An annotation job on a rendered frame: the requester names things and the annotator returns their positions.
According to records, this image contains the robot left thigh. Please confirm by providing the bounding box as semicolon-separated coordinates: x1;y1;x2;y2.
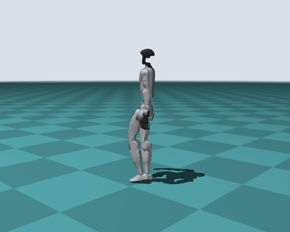
128;108;144;148

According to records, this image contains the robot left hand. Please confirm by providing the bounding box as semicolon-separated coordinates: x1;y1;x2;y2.
140;111;150;130

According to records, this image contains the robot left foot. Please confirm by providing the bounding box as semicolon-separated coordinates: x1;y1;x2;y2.
129;173;149;182

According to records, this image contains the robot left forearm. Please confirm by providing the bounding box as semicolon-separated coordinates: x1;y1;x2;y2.
143;89;151;115

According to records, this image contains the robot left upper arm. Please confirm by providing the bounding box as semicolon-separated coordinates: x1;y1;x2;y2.
141;69;150;94

